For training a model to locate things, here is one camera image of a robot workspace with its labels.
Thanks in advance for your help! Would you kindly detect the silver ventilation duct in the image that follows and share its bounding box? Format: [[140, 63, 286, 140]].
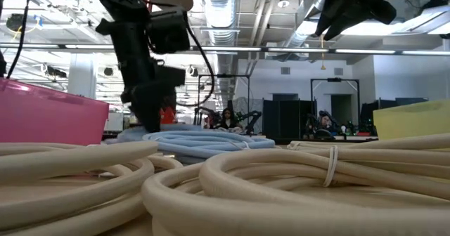
[[200, 0, 240, 100]]

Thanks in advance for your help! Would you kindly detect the black partition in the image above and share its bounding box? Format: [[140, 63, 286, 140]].
[[262, 98, 317, 140]]

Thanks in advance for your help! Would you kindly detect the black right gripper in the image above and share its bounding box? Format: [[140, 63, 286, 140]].
[[314, 0, 397, 42]]

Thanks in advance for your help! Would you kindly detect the pink plastic bin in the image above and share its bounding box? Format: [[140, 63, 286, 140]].
[[0, 77, 110, 146]]

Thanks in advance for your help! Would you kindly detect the blue cable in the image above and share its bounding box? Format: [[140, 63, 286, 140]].
[[105, 122, 205, 143], [142, 130, 276, 165]]

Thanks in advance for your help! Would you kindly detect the black metal frame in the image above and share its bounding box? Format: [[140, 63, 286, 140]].
[[309, 77, 361, 131], [197, 73, 251, 133]]

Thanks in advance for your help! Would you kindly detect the white cabinet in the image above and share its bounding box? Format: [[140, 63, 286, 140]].
[[104, 112, 124, 132]]

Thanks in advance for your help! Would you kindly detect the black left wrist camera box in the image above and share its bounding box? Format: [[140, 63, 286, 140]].
[[146, 9, 191, 55]]

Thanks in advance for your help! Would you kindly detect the black hanging cable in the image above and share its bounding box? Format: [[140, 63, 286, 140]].
[[6, 0, 35, 79]]

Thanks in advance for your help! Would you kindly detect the yellow plastic bin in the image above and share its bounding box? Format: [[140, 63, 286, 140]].
[[372, 99, 450, 141]]

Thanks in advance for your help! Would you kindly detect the black camera cable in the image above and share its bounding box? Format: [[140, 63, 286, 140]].
[[177, 16, 216, 107]]

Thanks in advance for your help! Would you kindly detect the person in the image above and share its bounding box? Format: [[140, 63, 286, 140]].
[[314, 110, 335, 136], [216, 107, 244, 131]]

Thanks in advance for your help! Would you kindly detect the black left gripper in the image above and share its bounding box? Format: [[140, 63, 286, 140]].
[[95, 18, 186, 133]]

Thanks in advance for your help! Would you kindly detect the beige cable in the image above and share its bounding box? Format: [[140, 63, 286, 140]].
[[141, 133, 450, 236], [287, 140, 352, 151], [0, 140, 184, 236]]

